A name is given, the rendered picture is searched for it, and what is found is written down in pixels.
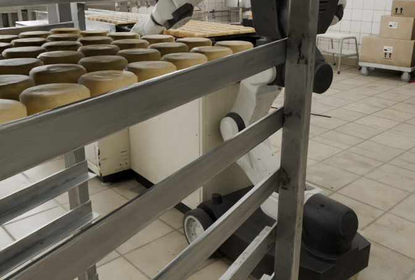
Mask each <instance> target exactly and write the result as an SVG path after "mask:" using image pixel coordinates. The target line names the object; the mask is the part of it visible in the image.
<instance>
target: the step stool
mask: <svg viewBox="0 0 415 280"><path fill-rule="evenodd" d="M319 37H321V38H330V39H331V44H332V49H328V50H325V51H321V53H332V54H333V65H334V66H335V65H336V63H335V57H334V54H339V55H340V57H339V63H338V72H337V74H340V63H341V58H343V57H350V56H357V58H358V67H359V69H358V70H361V67H360V66H359V53H360V52H358V45H357V39H356V35H347V34H341V33H325V34H320V35H317V41H316V46H317V45H318V40H319ZM333 39H335V40H341V45H340V49H338V48H337V49H334V48H333ZM345 39H355V44H356V51H351V50H346V49H342V45H343V40H345ZM352 54H353V55H352ZM342 55H343V56H342Z"/></svg>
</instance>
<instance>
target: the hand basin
mask: <svg viewBox="0 0 415 280"><path fill-rule="evenodd" d="M225 7H239V9H240V12H239V15H240V20H239V22H242V17H243V16H242V13H243V10H242V8H249V11H250V7H251V2H250V0H225Z"/></svg>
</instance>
